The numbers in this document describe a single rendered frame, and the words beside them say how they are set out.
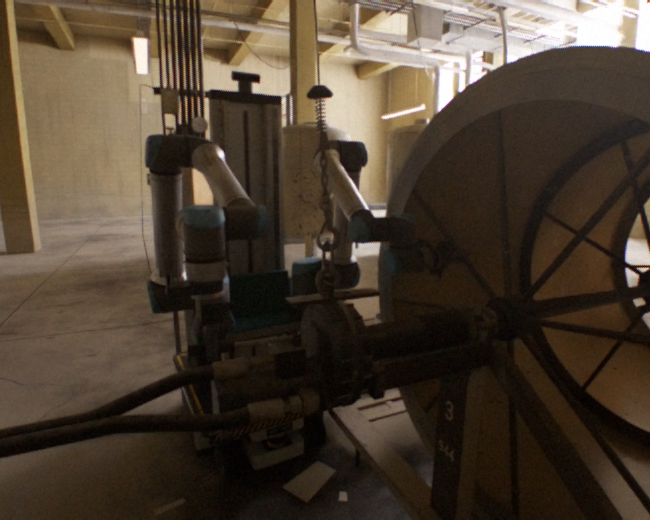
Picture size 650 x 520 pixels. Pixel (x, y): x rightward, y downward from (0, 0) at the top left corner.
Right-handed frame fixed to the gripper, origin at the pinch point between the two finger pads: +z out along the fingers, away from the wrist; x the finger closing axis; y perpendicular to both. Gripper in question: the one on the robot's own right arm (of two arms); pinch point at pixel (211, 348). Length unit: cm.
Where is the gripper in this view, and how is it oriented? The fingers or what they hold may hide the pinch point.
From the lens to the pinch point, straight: 101.4
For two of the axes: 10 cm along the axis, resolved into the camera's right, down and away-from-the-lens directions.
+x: -4.0, -1.8, 9.0
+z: 0.0, 9.8, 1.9
